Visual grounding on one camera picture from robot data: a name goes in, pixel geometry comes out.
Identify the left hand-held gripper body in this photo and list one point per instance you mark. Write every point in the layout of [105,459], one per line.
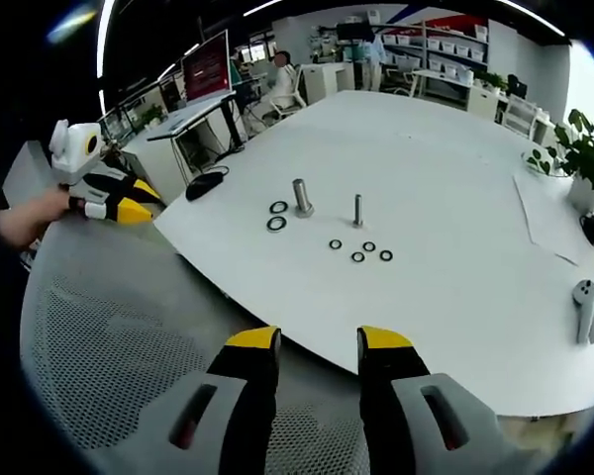
[71,153]

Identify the thick metal threaded stud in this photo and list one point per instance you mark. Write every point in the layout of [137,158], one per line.
[301,195]

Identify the white chair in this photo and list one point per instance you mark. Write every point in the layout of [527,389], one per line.
[522,116]

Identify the shelf with white bins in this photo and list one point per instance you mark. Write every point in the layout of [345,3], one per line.
[440,47]

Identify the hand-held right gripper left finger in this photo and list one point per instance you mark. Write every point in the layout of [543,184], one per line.
[237,396]

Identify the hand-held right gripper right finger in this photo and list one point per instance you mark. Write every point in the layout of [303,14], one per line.
[391,396]

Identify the black computer mouse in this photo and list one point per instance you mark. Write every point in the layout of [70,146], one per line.
[200,188]

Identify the large green potted plant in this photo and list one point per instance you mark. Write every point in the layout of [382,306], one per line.
[591,148]

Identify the green leafy plant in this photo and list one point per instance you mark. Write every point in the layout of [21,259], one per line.
[151,117]

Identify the white cabinet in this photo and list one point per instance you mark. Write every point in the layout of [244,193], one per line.
[324,81]

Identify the person's left hand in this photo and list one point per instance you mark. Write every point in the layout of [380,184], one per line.
[29,218]

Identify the thin metal threaded stud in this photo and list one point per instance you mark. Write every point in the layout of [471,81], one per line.
[358,210]

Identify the white standing desk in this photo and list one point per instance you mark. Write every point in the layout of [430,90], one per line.
[193,116]

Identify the monitor with red screen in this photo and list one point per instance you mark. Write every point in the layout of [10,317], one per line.
[205,69]

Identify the white paper sheet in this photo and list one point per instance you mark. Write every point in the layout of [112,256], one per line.
[544,213]

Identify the grey mesh office chair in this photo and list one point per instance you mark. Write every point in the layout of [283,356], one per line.
[128,321]

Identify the small black washer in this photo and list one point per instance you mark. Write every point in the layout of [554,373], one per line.
[335,244]
[386,255]
[369,246]
[358,256]

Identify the large black washer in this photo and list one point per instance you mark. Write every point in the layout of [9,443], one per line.
[276,223]
[278,206]

